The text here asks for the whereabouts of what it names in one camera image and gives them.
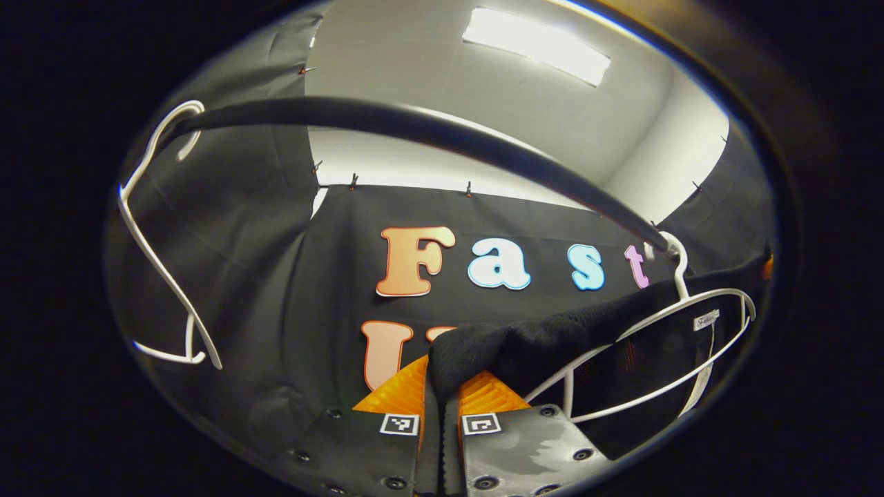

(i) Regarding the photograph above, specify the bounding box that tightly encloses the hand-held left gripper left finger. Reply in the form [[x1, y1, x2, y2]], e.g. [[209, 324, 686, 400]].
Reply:
[[287, 355, 442, 497]]

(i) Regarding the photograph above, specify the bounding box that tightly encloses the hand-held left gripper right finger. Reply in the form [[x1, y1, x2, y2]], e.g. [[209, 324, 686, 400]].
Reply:
[[442, 371, 613, 497]]

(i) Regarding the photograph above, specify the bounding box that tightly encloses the black jacket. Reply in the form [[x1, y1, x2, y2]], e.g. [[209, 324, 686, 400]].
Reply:
[[428, 254, 773, 460]]

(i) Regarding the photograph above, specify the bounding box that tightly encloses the white hanger with jacket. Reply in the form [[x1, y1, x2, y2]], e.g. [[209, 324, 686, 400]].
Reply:
[[525, 231, 757, 423]]

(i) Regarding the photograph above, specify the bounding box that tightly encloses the empty white hanger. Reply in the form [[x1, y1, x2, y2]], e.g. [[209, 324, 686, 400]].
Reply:
[[117, 100, 223, 370]]

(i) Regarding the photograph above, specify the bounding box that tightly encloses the black backdrop cloth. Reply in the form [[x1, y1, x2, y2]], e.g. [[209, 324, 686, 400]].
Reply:
[[104, 14, 778, 484]]

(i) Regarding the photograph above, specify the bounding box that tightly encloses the row of backdrop clips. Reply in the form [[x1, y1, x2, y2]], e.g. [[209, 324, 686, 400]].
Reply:
[[298, 66, 729, 197]]

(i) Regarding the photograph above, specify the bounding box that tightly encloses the black metal garment rack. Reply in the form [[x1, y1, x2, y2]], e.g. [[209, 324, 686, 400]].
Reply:
[[162, 97, 674, 253]]

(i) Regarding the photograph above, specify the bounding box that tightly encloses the ceiling light panel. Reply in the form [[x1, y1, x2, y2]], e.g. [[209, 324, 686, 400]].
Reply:
[[463, 7, 612, 87]]

